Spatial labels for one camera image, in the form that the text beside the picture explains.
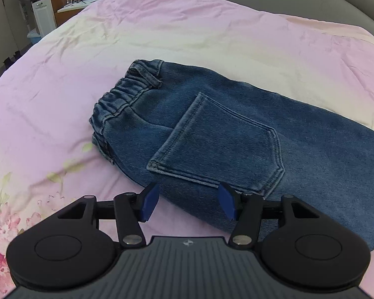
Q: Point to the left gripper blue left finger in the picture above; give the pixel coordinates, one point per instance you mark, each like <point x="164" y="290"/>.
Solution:
<point x="131" y="209"/>

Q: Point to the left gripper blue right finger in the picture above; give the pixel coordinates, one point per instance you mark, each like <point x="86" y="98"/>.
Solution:
<point x="245" y="210"/>

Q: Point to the blue denim jeans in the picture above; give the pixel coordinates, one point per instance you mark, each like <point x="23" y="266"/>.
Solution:
<point x="189" y="129"/>

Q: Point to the pink floral bed sheet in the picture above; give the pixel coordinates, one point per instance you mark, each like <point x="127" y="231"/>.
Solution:
<point x="47" y="156"/>

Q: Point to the light blue bin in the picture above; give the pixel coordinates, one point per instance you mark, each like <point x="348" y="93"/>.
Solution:
<point x="34" y="36"/>

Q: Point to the wooden nightstand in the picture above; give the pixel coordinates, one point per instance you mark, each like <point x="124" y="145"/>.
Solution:
<point x="65" y="13"/>

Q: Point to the white air purifier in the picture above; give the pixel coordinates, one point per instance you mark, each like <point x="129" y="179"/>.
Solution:
<point x="44" y="16"/>

